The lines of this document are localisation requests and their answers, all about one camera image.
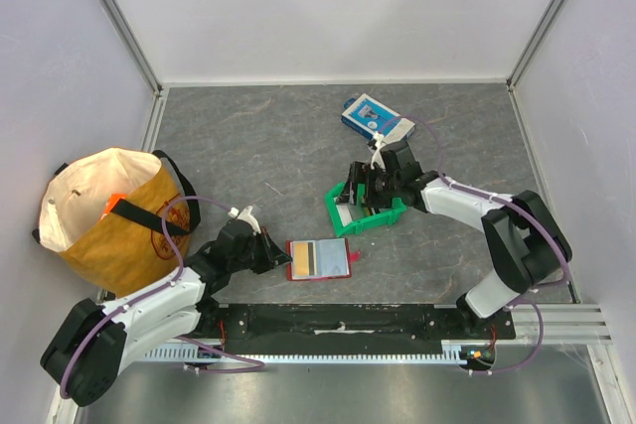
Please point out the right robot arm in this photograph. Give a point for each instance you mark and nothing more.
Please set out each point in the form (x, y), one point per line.
(525, 244)

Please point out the brown paper tote bag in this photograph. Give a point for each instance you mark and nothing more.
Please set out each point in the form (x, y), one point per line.
(137, 243)

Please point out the red card holder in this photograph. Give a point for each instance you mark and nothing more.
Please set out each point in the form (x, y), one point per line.
(333, 258)

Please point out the grey slotted cable duct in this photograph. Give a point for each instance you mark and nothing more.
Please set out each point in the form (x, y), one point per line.
(188, 353)

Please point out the orange item in bag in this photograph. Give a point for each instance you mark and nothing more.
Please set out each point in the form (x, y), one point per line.
(113, 200)

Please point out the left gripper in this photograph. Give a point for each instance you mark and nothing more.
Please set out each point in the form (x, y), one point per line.
(270, 252)

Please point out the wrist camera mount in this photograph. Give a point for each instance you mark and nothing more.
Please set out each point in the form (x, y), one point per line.
(247, 215)
(377, 143)

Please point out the blue white product box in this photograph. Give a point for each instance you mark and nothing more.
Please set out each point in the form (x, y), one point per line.
(368, 116)

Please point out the green plastic bin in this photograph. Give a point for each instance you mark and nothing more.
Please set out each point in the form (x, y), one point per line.
(374, 217)

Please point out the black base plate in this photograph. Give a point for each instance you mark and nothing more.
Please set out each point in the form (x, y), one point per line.
(234, 322)

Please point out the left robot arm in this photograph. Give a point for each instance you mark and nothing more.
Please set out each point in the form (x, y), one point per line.
(96, 343)

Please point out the white credit card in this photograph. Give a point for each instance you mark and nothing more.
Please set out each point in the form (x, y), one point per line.
(349, 214)

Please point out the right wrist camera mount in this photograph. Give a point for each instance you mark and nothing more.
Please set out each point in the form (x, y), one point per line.
(377, 143)

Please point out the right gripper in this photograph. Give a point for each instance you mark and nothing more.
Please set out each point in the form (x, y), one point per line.
(366, 188)

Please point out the gold credit card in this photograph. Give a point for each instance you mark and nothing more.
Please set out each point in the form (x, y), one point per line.
(303, 264)

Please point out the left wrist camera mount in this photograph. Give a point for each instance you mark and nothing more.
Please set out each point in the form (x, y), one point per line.
(247, 215)

